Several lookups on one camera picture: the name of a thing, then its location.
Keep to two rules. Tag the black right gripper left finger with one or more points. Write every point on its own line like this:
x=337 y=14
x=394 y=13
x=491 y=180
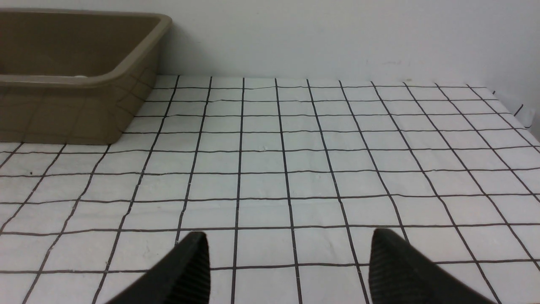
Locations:
x=183 y=276

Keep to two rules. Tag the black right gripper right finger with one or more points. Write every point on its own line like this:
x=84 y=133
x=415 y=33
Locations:
x=400 y=274

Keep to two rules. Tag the white grid-patterned tablecloth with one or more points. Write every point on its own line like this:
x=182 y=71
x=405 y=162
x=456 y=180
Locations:
x=288 y=179

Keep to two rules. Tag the tan plastic bin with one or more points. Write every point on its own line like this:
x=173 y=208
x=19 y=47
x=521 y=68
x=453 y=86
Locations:
x=75 y=77

